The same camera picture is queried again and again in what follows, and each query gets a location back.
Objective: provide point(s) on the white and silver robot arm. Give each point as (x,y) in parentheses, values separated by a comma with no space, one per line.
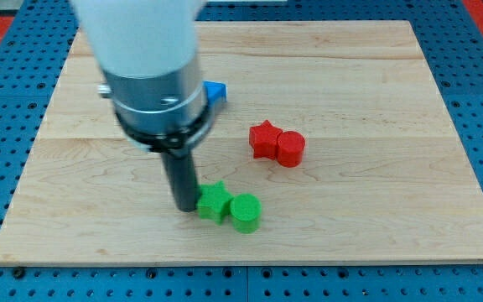
(147,51)

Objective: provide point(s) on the red star block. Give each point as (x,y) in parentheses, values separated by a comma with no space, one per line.
(263,139)

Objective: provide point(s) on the red cylinder block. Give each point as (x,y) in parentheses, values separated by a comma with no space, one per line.
(290,148)

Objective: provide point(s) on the green star block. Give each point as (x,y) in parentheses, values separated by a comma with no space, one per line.
(214,202)

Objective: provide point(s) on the green cylinder block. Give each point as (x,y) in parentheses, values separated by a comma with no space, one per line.
(245,212)

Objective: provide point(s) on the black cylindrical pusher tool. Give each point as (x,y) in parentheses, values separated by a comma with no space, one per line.
(183,181)

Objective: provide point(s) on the blue triangle block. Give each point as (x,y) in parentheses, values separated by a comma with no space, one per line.
(216,92)

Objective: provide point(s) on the wooden board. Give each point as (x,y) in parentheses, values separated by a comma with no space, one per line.
(384,178)

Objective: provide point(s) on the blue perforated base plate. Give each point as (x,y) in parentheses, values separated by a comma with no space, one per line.
(31,58)

